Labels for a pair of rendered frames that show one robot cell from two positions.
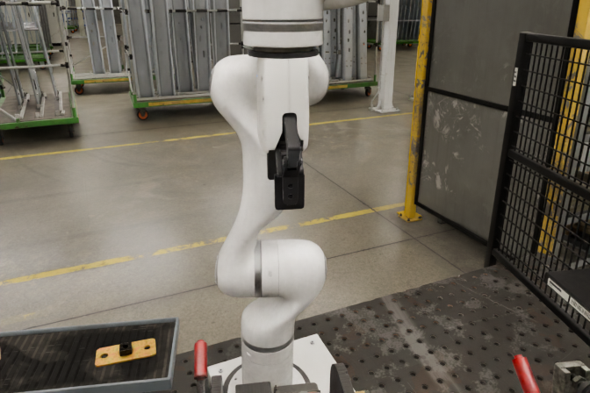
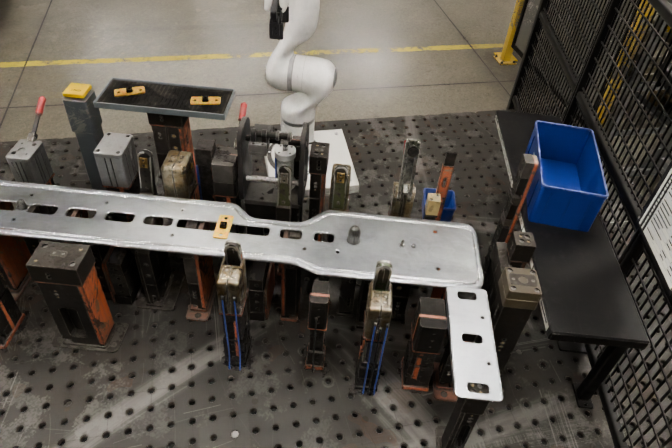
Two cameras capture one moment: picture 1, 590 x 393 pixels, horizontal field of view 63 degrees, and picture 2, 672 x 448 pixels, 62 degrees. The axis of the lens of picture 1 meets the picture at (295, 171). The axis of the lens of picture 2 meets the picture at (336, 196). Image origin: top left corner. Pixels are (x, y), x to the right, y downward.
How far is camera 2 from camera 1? 0.87 m
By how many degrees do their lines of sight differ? 23
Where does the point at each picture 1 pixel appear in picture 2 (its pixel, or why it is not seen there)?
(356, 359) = (366, 151)
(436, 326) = (435, 142)
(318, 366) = (334, 147)
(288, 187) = (274, 28)
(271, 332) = (296, 114)
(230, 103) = not seen: outside the picture
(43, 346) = (165, 91)
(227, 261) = (271, 64)
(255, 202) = (291, 29)
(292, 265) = (311, 73)
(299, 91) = not seen: outside the picture
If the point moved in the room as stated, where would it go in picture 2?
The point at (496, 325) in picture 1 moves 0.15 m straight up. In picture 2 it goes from (480, 149) to (489, 119)
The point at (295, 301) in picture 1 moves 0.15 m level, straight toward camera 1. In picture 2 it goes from (312, 96) to (300, 121)
